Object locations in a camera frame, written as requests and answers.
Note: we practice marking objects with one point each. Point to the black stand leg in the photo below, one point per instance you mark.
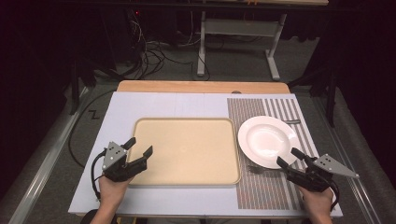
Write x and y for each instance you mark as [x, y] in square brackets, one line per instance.
[330, 93]
[74, 87]

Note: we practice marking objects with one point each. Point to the white board sheet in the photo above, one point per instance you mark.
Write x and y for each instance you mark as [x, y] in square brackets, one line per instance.
[174, 104]

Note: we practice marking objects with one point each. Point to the person's right hand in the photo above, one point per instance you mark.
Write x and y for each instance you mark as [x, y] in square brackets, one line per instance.
[317, 200]

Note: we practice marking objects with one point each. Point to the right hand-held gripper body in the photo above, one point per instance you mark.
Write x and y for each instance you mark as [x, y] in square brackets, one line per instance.
[314, 179]

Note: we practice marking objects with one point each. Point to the white round plate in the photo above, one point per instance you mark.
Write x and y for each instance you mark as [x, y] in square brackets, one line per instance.
[264, 140]

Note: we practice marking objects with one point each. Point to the person's left hand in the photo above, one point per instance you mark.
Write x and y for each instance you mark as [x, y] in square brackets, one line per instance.
[112, 191]

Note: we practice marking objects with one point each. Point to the beige plastic tray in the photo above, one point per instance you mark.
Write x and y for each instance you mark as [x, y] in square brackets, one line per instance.
[186, 152]

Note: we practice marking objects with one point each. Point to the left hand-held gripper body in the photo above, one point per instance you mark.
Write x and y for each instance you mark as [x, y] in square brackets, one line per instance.
[113, 155]

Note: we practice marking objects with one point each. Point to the brown striped woven placemat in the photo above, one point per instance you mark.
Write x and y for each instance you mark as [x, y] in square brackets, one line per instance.
[258, 193]

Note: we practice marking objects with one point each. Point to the aluminium floor rail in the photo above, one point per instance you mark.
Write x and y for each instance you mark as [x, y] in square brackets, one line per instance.
[348, 174]
[46, 161]

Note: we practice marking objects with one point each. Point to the silver metal knife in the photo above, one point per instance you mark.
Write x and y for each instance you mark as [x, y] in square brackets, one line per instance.
[292, 121]

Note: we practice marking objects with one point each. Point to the white metal desk frame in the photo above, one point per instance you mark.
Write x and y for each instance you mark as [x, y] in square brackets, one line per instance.
[239, 26]

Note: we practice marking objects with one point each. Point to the wooden table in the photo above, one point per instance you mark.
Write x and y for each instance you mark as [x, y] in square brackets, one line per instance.
[202, 86]

